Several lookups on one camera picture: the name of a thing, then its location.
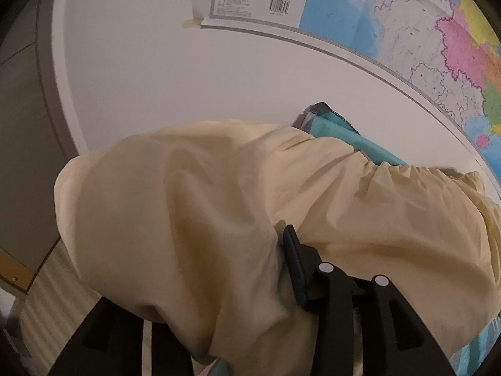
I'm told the cream yellow coat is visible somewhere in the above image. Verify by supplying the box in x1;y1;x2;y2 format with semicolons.
54;121;500;375

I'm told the grey wooden door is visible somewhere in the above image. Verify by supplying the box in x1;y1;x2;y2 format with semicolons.
1;0;77;295

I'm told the colourful wall map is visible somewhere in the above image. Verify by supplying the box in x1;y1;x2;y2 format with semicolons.
192;0;500;175

